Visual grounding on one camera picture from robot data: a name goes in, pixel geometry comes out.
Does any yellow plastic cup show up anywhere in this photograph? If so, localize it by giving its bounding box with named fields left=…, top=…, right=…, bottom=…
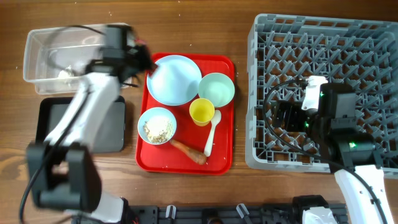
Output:
left=189, top=98, right=215, bottom=126

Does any red snack wrapper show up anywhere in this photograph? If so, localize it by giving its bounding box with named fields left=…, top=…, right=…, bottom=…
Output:
left=135, top=39, right=147, bottom=45

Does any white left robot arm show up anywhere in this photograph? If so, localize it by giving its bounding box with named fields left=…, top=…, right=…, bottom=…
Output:
left=19, top=24, right=156, bottom=223

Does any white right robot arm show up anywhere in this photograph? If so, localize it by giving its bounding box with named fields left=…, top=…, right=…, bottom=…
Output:
left=298, top=83, right=394, bottom=223

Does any grey dishwasher rack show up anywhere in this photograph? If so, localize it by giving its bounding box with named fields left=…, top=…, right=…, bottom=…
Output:
left=245, top=14, right=397, bottom=179

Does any large light blue plate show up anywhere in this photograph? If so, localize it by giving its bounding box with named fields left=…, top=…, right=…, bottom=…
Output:
left=146, top=55, right=202, bottom=106

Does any clear plastic bin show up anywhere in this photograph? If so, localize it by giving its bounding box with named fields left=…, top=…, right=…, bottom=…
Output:
left=23, top=24, right=106, bottom=95

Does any white plastic spoon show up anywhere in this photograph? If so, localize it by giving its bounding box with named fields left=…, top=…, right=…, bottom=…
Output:
left=203, top=110, right=221, bottom=157

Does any mint green bowl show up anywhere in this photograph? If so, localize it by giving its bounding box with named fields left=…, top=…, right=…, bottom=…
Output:
left=198, top=73, right=235, bottom=108

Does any small blue bowl with food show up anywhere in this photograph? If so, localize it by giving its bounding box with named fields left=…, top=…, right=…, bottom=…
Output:
left=137, top=107, right=177, bottom=145

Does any black plastic bin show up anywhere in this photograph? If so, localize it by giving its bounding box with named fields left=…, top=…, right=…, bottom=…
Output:
left=35, top=96, right=126, bottom=154

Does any red serving tray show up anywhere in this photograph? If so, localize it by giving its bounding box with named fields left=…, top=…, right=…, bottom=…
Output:
left=136, top=54, right=235, bottom=175

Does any orange carrot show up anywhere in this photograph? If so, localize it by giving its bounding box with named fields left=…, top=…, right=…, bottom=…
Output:
left=169, top=139, right=207, bottom=165

